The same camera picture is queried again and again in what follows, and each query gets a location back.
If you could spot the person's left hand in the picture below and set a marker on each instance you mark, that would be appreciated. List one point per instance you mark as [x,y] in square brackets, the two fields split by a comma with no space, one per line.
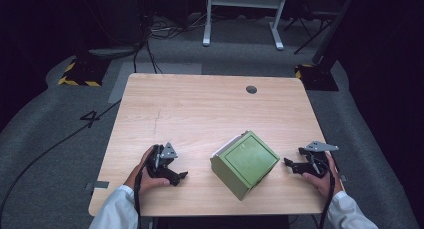
[141,179]

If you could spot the black tape floor mark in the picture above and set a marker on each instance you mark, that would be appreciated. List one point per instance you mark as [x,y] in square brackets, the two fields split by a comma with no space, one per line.
[90,119]

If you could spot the black yellow striped stand base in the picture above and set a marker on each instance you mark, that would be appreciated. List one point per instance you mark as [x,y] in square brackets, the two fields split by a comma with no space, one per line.
[85,74]
[316,77]

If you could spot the grey tape strip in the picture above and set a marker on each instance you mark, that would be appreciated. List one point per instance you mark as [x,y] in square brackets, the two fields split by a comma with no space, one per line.
[101,184]

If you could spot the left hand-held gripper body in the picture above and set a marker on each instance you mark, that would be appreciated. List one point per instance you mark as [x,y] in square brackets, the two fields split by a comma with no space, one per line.
[159,162]

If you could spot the black tripod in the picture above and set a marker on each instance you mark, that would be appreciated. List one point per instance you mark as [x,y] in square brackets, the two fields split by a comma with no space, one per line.
[310,32]

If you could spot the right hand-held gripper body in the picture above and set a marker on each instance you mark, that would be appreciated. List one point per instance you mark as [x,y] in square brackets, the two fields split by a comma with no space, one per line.
[315,162]

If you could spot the green box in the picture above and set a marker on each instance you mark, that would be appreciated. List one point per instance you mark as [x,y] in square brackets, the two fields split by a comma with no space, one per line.
[250,162]

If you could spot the person's right hand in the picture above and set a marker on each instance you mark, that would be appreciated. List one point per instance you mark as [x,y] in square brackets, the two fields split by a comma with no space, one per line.
[325,182]

